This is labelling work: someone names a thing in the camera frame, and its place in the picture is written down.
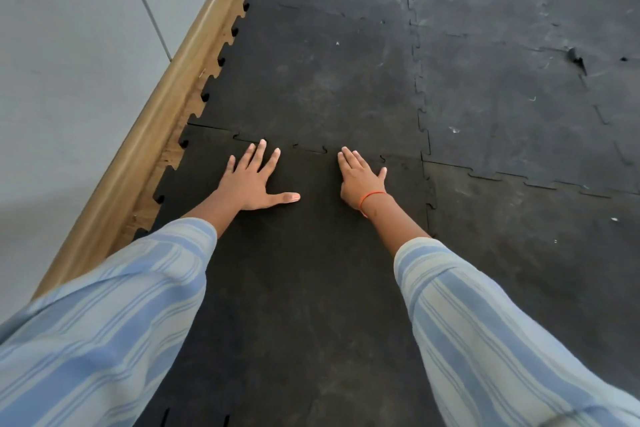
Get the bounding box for person's right hand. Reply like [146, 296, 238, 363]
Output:
[337, 146, 389, 210]

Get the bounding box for person's left hand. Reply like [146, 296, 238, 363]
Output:
[215, 139, 301, 212]

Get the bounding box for person's left forearm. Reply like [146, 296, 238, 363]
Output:
[181, 190, 241, 240]

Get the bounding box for person's right forearm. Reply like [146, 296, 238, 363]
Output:
[360, 193, 431, 257]

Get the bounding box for black interlocking foam mat tiles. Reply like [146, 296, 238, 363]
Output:
[132, 0, 640, 427]

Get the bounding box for red thread bracelet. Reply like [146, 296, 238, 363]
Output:
[358, 191, 389, 219]

